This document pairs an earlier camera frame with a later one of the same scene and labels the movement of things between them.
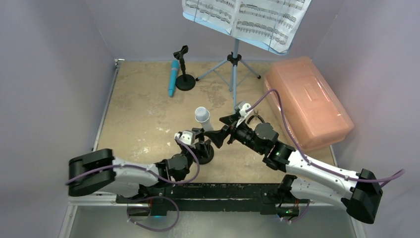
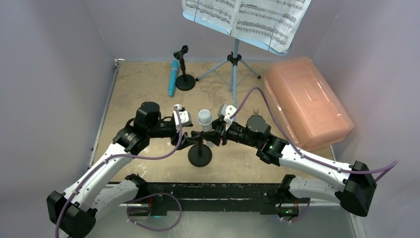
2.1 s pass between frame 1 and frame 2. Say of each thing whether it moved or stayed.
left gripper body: moved
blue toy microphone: stayed
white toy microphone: moved
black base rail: stayed
